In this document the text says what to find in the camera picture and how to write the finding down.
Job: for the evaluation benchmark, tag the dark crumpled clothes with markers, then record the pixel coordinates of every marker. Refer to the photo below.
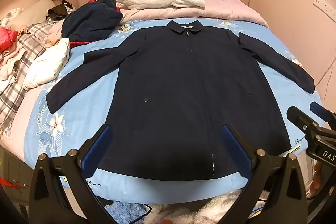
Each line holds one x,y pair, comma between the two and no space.
59,10

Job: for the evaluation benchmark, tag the blue floral bed sheet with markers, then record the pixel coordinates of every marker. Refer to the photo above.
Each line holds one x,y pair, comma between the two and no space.
147,190

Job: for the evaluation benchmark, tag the red puffer jacket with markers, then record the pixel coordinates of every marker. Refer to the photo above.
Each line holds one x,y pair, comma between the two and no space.
8,37

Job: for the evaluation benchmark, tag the navy garment with red lining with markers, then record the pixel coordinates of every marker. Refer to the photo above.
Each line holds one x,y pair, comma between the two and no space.
89,19

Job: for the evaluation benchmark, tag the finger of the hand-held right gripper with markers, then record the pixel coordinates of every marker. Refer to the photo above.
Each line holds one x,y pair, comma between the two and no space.
320,109
299,116

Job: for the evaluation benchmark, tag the white puffer jacket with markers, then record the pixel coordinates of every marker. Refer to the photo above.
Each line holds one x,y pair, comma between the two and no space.
47,64

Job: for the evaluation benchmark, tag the white wall socket strip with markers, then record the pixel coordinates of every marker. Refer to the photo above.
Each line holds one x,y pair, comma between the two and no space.
324,3

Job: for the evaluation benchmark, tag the pink clothes pile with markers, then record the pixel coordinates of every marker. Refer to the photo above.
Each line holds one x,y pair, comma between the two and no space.
10,61

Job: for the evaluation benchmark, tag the navy zip coat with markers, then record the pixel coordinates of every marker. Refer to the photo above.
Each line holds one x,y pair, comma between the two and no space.
170,95

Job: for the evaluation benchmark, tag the grey plaid cloth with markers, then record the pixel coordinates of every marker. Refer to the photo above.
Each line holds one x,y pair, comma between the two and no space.
29,40

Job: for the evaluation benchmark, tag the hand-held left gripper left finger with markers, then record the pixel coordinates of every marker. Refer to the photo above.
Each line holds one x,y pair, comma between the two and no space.
97,145

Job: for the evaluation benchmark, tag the beige long pillow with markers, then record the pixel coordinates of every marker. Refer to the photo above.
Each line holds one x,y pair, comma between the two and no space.
34,10

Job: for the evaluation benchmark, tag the person's right hand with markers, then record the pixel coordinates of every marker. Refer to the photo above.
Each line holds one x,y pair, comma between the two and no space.
319,176

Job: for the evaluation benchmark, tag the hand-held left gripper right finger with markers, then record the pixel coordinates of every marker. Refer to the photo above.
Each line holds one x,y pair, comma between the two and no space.
236,150

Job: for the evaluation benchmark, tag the white fluffy cloth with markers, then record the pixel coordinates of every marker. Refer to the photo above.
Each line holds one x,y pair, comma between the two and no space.
14,12

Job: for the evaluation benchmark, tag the pink quilt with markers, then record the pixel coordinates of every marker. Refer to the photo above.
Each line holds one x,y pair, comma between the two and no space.
231,7

